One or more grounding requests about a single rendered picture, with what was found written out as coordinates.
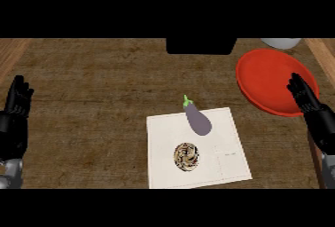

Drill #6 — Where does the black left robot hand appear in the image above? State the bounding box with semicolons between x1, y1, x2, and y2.
0;74;36;163

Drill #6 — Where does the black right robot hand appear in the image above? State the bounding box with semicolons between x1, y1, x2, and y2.
285;72;335;155

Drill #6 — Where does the red bowl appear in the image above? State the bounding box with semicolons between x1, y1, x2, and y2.
237;48;321;118

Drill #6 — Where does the white placemat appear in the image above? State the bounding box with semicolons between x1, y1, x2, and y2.
145;106;254;190

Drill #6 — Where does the brown swirled cupcake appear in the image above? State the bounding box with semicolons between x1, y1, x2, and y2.
173;142;203;173

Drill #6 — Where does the pale grey round container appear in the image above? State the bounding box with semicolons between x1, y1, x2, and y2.
260;38;304;50

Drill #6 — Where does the purple eggplant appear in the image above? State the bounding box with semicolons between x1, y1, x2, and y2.
182;94;214;137

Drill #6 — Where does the black box appliance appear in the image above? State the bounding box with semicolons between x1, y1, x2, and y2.
166;38;238;56

